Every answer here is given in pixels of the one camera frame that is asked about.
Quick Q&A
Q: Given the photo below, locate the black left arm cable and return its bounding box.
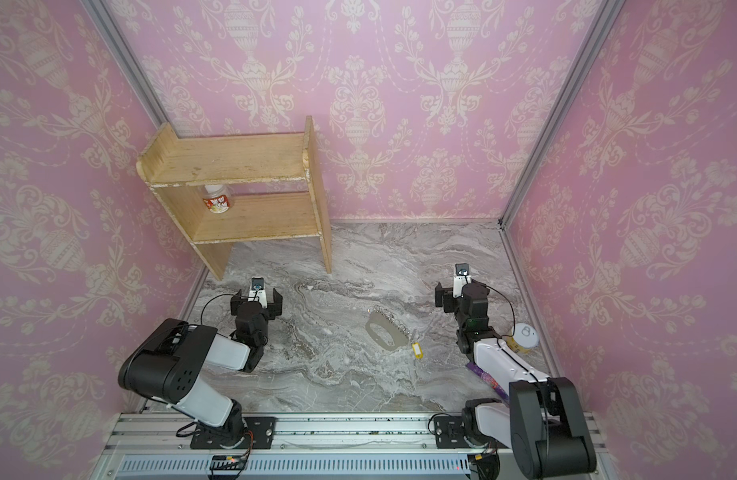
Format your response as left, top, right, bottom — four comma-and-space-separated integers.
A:
198, 292, 238, 328

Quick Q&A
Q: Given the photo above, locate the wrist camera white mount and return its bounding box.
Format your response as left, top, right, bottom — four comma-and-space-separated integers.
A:
248, 277, 268, 308
452, 263, 471, 298

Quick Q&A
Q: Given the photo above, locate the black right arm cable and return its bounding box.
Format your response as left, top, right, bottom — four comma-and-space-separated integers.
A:
484, 283, 518, 337

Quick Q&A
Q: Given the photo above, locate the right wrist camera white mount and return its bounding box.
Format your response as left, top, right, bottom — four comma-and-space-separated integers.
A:
452, 263, 471, 298

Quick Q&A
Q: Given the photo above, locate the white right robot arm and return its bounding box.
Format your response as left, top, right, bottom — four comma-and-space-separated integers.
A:
434, 276, 597, 479

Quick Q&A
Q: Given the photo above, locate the yellow key tag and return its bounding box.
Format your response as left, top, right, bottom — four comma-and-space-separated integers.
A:
411, 342, 423, 359

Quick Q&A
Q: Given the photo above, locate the wooden two-tier shelf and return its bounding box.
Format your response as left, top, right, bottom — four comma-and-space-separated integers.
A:
136, 117, 332, 280

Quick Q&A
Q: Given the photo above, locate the aluminium corner wall profile right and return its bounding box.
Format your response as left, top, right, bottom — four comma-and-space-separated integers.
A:
499, 0, 625, 231

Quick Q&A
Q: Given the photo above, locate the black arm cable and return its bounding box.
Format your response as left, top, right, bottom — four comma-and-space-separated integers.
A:
484, 283, 518, 337
198, 292, 238, 328

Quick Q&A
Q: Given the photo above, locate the purple candy bag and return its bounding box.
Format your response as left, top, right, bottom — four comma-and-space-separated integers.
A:
466, 362, 509, 404

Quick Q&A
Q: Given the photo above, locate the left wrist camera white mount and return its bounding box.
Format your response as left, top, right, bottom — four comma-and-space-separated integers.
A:
248, 277, 268, 308

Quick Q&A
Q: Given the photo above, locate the white round jar yellow base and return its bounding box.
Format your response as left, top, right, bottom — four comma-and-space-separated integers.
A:
504, 322, 540, 353

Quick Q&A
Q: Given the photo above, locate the aluminium corner wall profile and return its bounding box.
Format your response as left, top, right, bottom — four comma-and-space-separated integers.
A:
499, 0, 625, 231
80, 0, 168, 127

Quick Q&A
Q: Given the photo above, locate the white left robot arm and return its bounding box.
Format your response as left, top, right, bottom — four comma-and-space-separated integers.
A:
118, 278, 284, 451

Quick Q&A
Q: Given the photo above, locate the aluminium corner wall profile left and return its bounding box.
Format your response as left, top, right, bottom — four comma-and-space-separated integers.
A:
80, 0, 168, 127

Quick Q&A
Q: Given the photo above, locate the small bottle red label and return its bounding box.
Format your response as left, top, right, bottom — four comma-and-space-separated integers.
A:
202, 184, 232, 214

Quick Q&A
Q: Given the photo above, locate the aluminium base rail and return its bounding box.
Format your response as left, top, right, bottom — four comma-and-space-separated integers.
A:
91, 411, 612, 480

